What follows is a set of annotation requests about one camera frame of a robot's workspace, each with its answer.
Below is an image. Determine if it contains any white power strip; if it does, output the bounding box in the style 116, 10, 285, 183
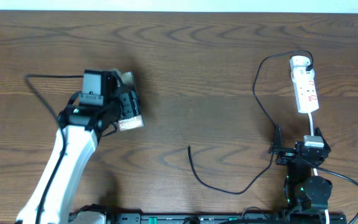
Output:
291, 67, 319, 114

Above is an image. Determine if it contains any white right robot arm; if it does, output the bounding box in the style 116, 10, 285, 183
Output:
268, 126, 333, 222

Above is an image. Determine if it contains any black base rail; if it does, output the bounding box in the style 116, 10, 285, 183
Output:
68, 203, 347, 224

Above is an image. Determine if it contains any black charging cable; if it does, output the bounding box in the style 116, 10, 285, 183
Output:
187, 50, 314, 195

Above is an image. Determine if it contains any white USB charger adapter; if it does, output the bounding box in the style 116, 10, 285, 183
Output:
290, 55, 313, 71

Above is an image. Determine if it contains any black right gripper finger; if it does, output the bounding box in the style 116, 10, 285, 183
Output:
314, 128, 329, 146
268, 124, 283, 154

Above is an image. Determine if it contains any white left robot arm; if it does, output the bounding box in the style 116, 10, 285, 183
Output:
16, 68, 144, 223

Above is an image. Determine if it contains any smartphone with bronze back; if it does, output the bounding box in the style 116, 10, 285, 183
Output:
113, 68, 144, 131

